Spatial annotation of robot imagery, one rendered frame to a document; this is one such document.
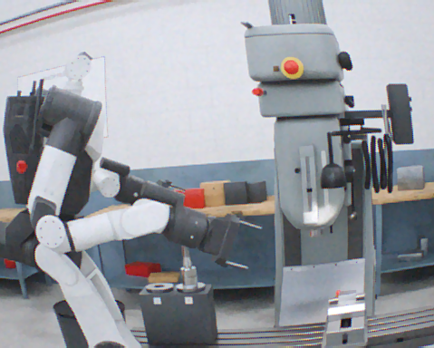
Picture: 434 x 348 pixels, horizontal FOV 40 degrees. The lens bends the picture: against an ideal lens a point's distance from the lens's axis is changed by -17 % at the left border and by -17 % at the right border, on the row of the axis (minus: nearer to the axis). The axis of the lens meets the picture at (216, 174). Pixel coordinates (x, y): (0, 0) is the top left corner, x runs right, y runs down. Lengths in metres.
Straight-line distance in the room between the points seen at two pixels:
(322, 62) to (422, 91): 4.49
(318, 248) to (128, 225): 1.04
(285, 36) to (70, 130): 0.63
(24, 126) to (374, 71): 4.86
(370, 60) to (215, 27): 1.54
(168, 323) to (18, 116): 0.87
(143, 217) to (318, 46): 0.64
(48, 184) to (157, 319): 0.77
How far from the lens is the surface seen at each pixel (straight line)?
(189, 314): 2.08
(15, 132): 1.65
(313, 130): 1.89
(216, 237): 1.59
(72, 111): 1.50
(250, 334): 2.17
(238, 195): 5.80
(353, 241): 2.38
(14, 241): 1.79
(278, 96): 1.86
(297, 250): 2.40
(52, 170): 1.49
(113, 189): 2.01
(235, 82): 6.29
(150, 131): 6.50
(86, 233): 1.51
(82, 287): 1.73
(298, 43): 1.76
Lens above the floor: 1.66
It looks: 5 degrees down
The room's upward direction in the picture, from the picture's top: 5 degrees counter-clockwise
